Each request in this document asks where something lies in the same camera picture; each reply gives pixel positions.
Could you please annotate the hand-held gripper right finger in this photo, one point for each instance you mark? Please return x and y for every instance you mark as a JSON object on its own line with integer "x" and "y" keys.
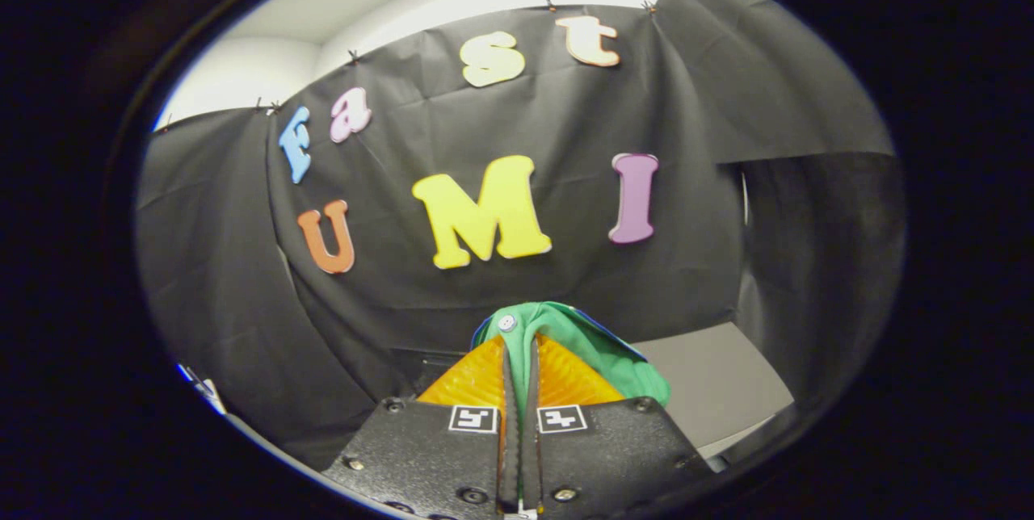
{"x": 606, "y": 463}

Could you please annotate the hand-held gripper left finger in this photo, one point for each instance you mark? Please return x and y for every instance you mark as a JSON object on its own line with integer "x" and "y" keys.
{"x": 428, "y": 463}

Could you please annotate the green shirt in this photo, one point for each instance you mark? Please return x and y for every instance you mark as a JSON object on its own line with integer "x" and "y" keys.
{"x": 565, "y": 326}

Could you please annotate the beige cabinet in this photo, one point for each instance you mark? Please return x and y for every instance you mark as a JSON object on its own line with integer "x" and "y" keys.
{"x": 711, "y": 383}

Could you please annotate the black backdrop cloth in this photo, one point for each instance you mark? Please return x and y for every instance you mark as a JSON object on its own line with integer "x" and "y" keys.
{"x": 565, "y": 278}

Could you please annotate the white and blue object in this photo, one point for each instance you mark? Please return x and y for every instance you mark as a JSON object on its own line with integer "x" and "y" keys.
{"x": 206, "y": 388}

